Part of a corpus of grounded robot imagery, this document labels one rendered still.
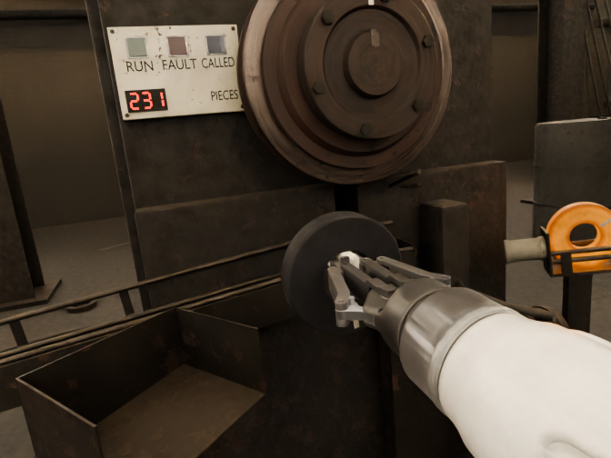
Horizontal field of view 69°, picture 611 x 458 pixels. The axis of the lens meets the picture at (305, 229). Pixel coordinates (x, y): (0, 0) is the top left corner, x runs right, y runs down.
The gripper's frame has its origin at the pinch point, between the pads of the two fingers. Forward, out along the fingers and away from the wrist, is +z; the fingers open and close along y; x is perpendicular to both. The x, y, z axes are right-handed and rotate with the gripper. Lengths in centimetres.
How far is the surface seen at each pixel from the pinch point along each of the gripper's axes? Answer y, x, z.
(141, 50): -19, 32, 54
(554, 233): 66, -15, 28
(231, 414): -15.3, -24.5, 9.6
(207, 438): -19.3, -24.8, 6.4
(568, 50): 367, 47, 294
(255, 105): 0.3, 19.5, 40.1
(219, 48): -3, 32, 54
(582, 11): 382, 81, 296
